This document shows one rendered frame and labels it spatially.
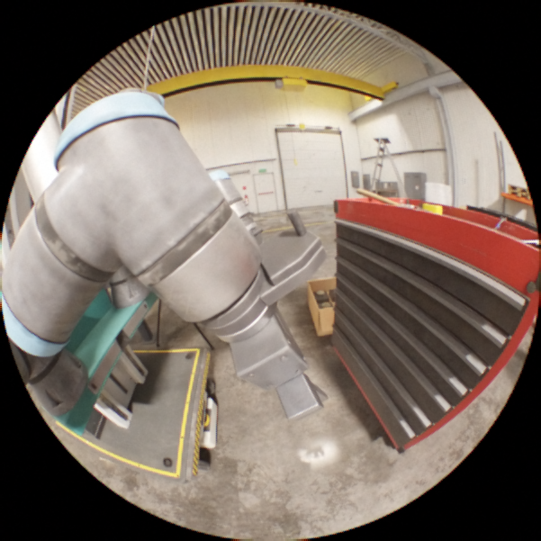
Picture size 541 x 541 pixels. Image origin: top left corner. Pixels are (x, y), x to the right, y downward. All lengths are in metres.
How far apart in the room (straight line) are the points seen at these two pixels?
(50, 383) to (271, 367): 0.47
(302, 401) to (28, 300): 0.22
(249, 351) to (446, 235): 0.41
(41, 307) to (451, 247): 0.54
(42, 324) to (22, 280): 0.03
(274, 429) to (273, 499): 0.38
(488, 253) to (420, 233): 0.17
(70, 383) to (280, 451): 0.85
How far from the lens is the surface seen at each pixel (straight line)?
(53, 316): 0.16
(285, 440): 1.02
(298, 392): 0.18
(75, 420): 0.54
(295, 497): 0.99
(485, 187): 8.66
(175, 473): 0.77
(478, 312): 0.43
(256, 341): 0.15
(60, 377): 0.51
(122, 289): 0.74
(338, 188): 11.98
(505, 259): 0.40
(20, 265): 0.15
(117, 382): 0.95
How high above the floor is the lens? 0.99
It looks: 24 degrees down
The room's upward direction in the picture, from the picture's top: 8 degrees counter-clockwise
